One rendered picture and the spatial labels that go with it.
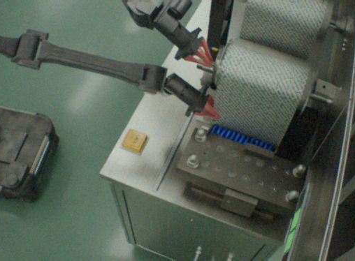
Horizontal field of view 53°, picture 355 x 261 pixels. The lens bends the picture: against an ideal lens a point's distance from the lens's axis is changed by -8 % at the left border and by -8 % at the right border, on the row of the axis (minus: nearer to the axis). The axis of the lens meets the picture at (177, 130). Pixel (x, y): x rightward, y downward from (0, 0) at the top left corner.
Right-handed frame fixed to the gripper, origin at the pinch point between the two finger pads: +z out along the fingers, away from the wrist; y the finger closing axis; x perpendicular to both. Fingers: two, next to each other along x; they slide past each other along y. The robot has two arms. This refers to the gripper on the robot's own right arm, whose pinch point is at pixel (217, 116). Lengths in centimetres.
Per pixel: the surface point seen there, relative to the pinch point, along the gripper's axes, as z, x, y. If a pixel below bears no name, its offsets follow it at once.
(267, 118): 9.2, 14.0, 0.3
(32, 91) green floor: -69, -163, -45
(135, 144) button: -13.3, -24.6, 12.0
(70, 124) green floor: -33, -143, -32
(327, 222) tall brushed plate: 8, 47, 40
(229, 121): 3.7, 1.8, 0.3
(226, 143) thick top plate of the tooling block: 6.7, -0.9, 5.9
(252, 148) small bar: 13.1, 4.8, 5.4
